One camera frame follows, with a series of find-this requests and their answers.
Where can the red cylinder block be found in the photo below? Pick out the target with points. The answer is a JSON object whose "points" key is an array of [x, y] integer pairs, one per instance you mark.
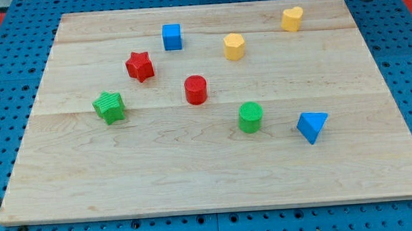
{"points": [[195, 89]]}

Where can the yellow heart block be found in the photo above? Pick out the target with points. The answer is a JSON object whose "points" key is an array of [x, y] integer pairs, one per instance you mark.
{"points": [[291, 19]]}

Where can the red star block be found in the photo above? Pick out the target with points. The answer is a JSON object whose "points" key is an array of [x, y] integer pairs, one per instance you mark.
{"points": [[139, 66]]}

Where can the blue cube block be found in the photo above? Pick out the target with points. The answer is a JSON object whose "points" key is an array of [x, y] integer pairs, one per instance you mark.
{"points": [[171, 36]]}

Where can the green cylinder block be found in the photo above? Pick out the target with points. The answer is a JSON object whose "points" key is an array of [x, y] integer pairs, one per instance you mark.
{"points": [[250, 117]]}

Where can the light wooden board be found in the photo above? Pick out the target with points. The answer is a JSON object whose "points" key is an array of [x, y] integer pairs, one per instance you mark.
{"points": [[169, 157]]}

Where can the blue triangle block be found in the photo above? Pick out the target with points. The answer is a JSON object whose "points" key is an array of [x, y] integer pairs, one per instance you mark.
{"points": [[310, 125]]}

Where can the green star block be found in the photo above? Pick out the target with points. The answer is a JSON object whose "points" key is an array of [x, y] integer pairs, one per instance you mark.
{"points": [[110, 107]]}

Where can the yellow hexagon block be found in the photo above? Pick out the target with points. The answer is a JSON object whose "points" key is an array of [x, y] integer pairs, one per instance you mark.
{"points": [[234, 46]]}

